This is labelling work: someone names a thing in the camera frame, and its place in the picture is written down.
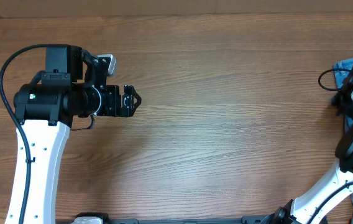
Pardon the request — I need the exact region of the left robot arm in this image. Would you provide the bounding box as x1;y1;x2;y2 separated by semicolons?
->
4;44;142;223

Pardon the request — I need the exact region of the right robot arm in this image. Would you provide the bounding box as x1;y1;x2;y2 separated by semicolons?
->
262;60;353;223

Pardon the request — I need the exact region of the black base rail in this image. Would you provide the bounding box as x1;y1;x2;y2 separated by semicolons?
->
55;212;275;224

